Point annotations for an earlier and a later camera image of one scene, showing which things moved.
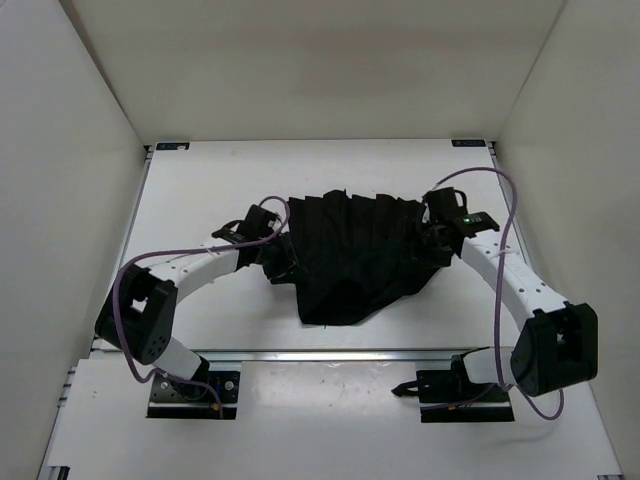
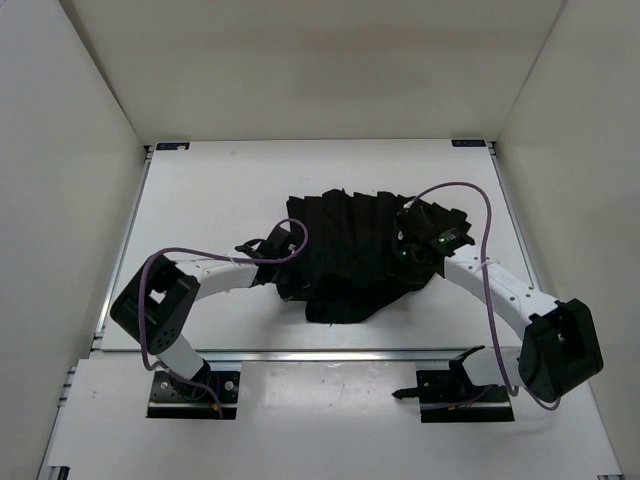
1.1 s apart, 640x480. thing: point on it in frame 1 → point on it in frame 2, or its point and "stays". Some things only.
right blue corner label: [468, 143] stays
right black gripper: [439, 257] → [401, 243]
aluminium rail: [303, 355] stays
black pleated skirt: [356, 254] stays
